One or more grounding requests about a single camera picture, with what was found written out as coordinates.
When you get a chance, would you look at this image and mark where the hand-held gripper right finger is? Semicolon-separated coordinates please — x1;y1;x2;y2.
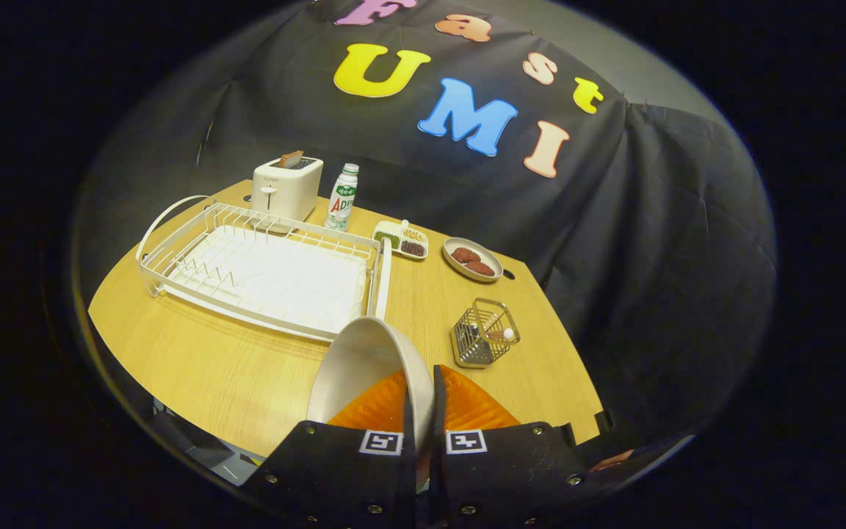
427;364;604;529

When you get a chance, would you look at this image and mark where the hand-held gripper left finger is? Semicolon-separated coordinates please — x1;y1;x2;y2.
241;369;424;529

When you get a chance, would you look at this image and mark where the white round plate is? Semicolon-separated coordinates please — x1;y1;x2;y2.
306;316;436;492

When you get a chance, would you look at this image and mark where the metal wire basket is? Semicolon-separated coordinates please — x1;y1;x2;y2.
450;298;521;370

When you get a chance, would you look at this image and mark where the red white striped spoon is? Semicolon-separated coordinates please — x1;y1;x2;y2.
467;312;516;343

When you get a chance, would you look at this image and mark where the white wire dish rack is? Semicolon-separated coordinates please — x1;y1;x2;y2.
135;195;394;343

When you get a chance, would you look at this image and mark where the grey plate of meat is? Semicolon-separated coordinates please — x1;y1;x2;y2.
442;237;504;284

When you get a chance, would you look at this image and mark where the white divided condiment dish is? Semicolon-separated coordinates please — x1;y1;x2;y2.
372;219;430;262

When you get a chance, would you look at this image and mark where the black backdrop cloth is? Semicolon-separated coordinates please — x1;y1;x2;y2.
74;0;776;456

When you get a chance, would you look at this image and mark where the white green drink bottle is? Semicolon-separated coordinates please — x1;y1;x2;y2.
324;163;360;233

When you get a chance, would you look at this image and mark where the white toaster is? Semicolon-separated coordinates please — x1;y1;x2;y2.
250;156;325;223

